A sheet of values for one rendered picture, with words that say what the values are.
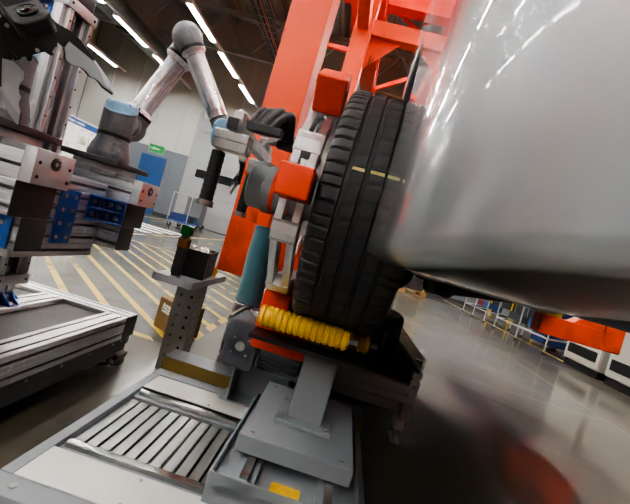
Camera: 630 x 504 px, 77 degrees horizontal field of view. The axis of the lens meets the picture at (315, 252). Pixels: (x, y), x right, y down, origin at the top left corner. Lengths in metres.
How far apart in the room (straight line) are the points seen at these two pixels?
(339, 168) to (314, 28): 1.01
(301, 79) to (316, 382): 1.14
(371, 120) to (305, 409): 0.80
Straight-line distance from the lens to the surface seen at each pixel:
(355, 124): 0.93
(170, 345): 1.92
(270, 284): 1.07
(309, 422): 1.23
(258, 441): 1.11
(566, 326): 4.00
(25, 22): 0.70
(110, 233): 1.64
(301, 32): 1.80
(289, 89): 1.71
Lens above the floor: 0.74
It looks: 2 degrees down
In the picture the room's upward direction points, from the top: 16 degrees clockwise
